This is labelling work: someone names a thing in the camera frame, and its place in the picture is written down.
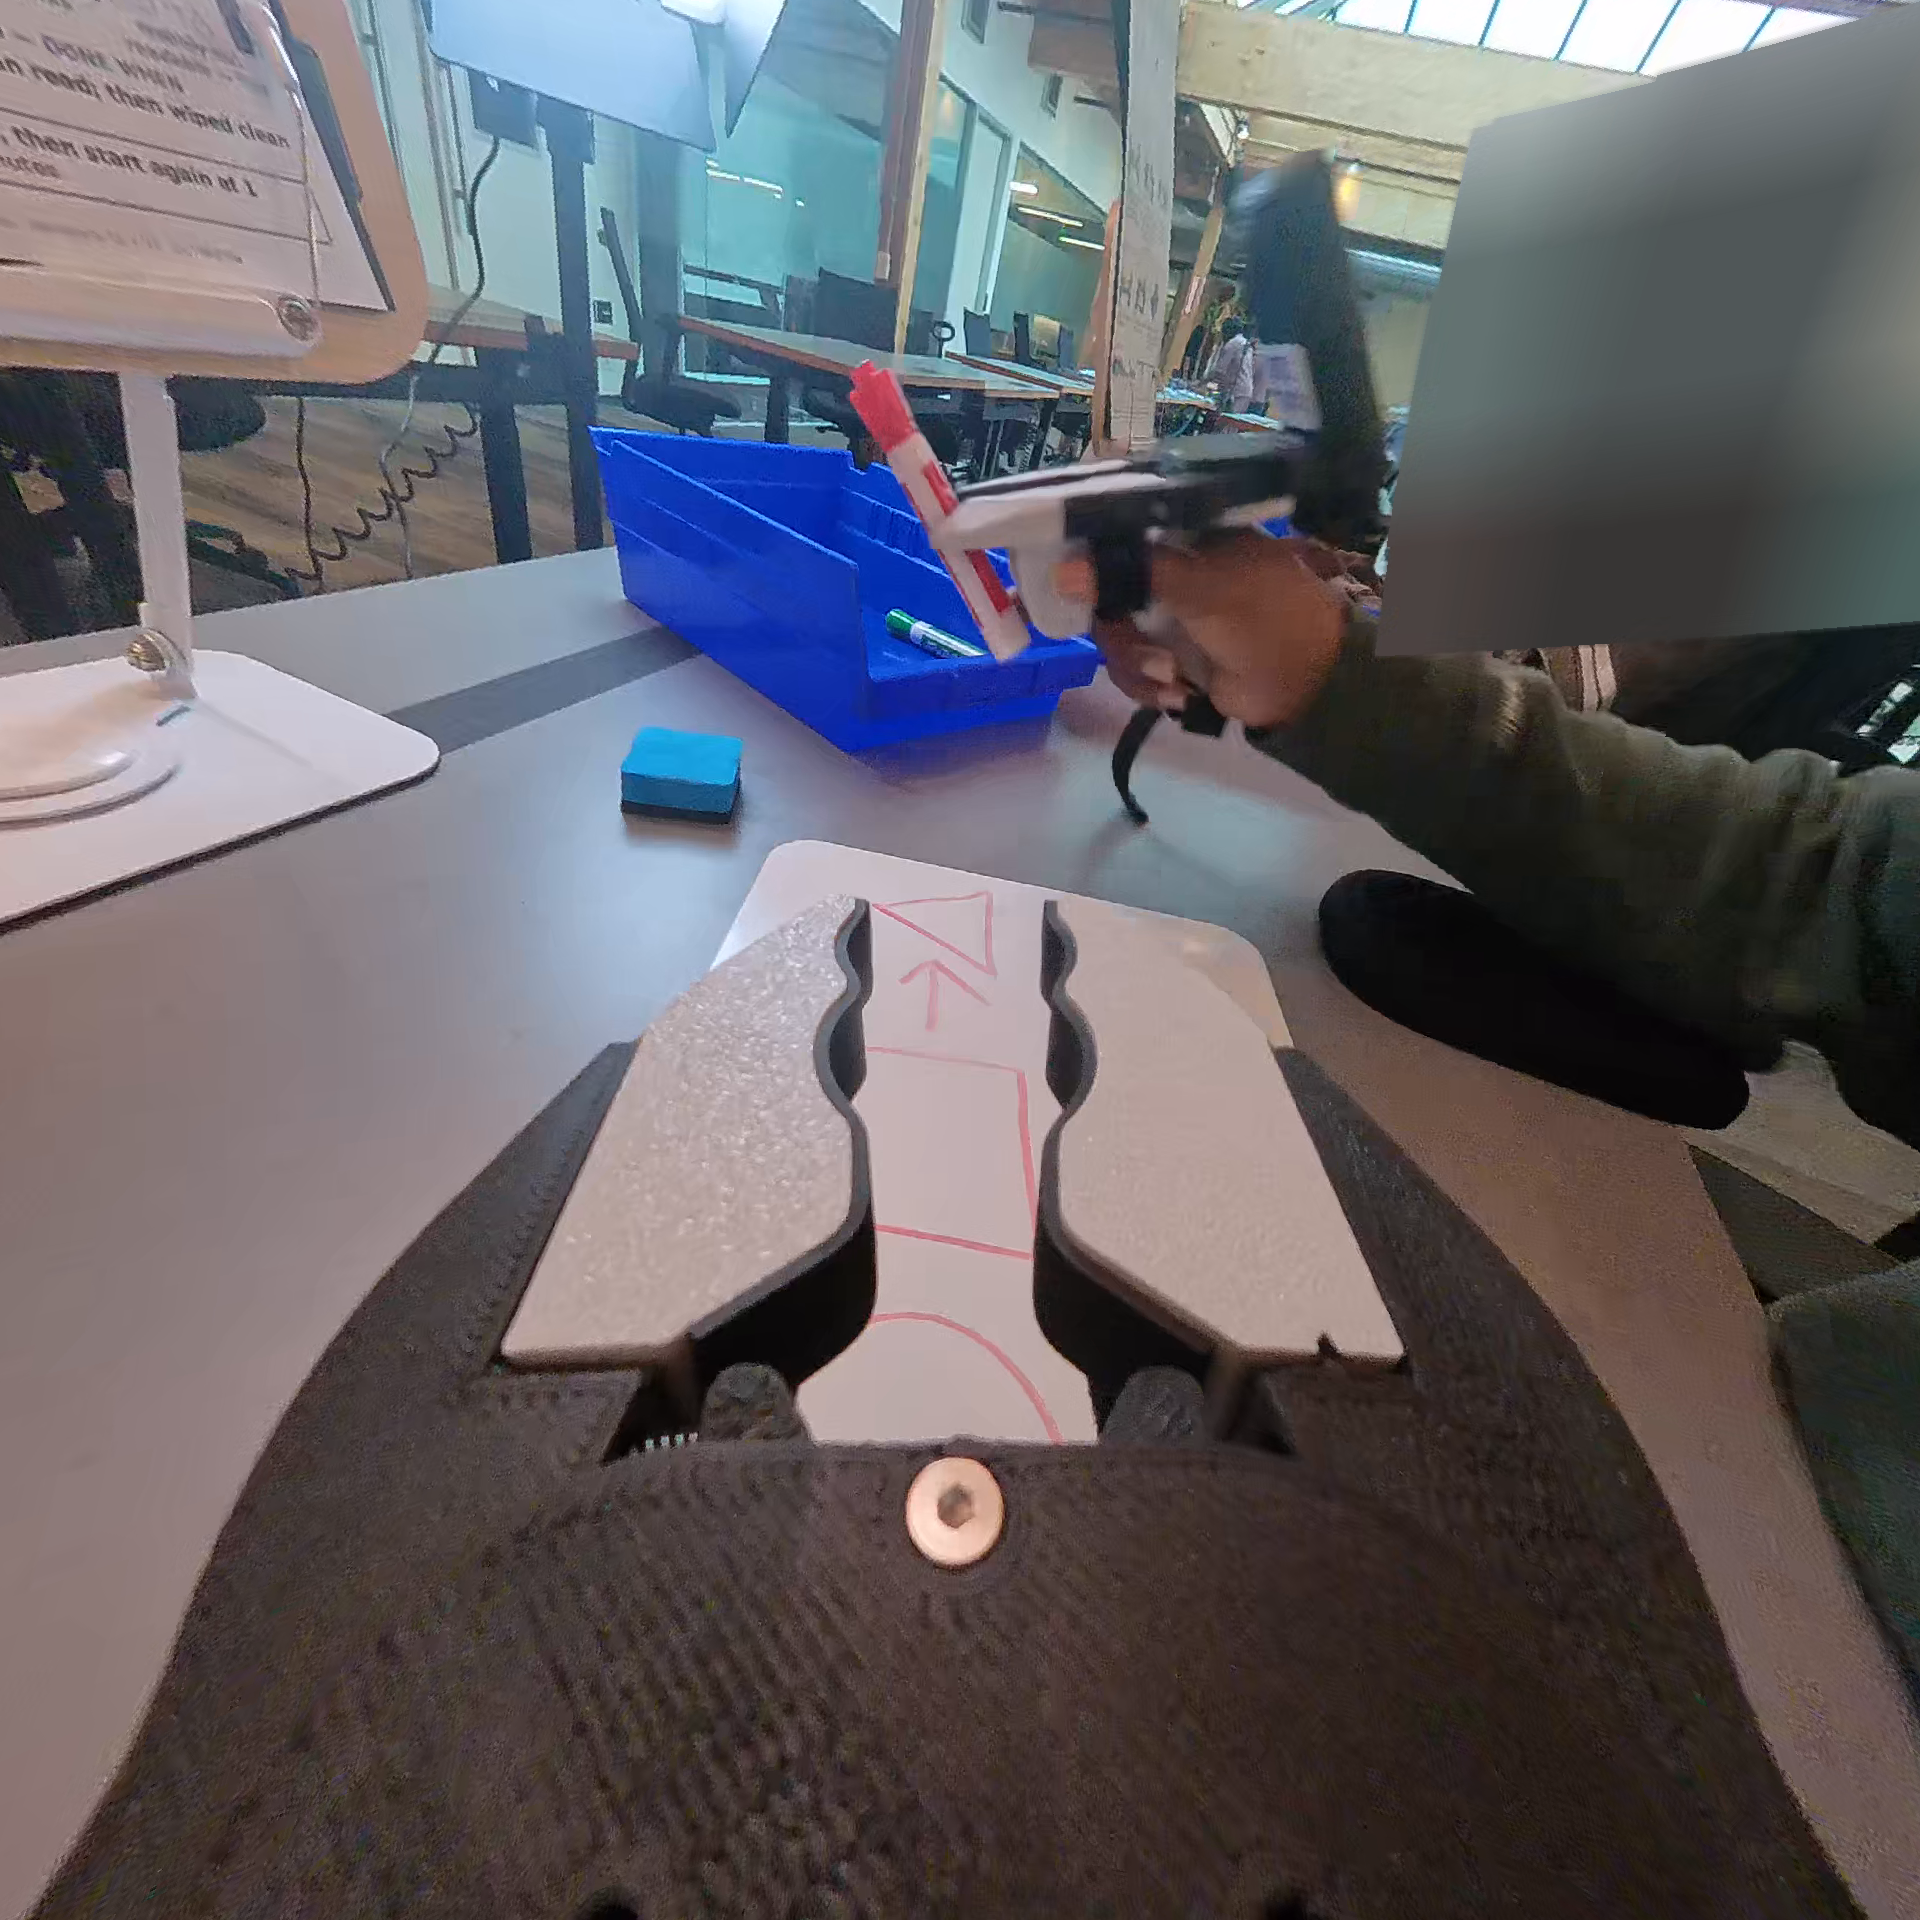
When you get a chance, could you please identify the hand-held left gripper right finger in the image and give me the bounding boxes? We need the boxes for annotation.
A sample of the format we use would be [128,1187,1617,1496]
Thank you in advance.
[1030,895,1407,1391]

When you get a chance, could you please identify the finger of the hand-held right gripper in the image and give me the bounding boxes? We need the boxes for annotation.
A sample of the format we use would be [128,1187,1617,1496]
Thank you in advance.
[937,525,1042,665]
[945,435,1306,562]

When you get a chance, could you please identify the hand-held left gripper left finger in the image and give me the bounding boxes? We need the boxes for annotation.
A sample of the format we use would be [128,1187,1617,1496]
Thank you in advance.
[503,895,879,1391]

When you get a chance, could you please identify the red dry-erase marker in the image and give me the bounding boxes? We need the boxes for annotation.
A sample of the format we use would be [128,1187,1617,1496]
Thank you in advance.
[917,479,1028,656]

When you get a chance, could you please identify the blue plastic bin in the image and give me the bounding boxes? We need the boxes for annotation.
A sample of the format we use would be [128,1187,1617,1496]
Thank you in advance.
[591,423,1103,758]

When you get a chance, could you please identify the white whiteboard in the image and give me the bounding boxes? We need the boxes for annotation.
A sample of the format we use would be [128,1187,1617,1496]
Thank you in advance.
[710,838,1297,1448]

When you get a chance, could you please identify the blue whiteboard eraser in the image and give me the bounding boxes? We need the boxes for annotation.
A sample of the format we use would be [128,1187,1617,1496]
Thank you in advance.
[620,725,744,824]

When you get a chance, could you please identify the person's right hand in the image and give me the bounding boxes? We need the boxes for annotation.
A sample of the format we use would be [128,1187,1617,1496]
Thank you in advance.
[1094,525,1382,735]

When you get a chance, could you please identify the wooden desk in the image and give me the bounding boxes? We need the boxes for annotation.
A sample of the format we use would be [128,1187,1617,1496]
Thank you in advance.
[676,315,1096,451]
[181,286,646,570]

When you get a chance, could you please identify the green sweatshirt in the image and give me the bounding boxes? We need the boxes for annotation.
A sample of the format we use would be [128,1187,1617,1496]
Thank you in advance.
[1765,1254,1920,1695]

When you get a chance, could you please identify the black office chair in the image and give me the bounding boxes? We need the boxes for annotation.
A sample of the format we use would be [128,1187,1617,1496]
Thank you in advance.
[0,368,128,638]

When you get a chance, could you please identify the printed instruction sheet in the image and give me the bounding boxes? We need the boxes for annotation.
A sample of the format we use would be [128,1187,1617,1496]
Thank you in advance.
[0,0,393,318]

